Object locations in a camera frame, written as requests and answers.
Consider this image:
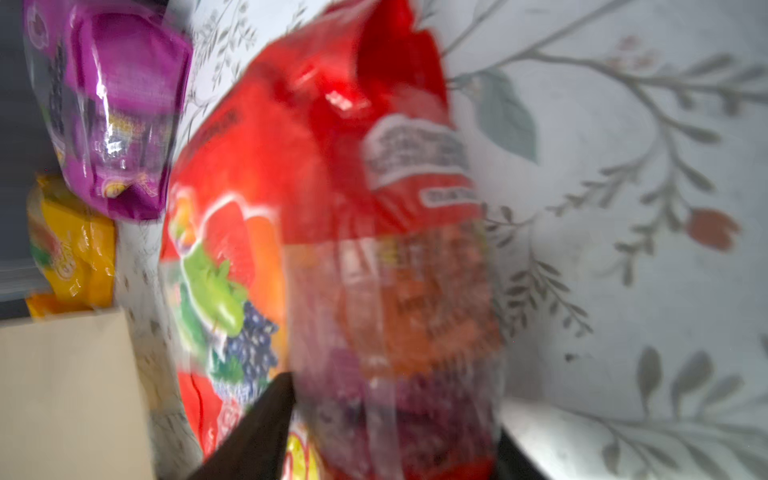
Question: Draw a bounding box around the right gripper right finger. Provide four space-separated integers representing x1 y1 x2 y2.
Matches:
495 430 546 480

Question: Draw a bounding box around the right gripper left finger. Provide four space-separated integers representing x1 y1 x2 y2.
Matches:
189 372 296 480

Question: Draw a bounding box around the yellow gummy bag front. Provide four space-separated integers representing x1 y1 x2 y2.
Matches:
26 174 116 319

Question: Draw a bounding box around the magenta snack bag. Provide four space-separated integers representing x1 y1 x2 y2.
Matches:
22 1 193 221

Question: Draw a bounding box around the red gummy snack bag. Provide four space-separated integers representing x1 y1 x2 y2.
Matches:
159 1 503 479

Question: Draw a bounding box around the brown kraft pouch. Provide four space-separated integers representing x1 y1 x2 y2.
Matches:
1 309 155 479

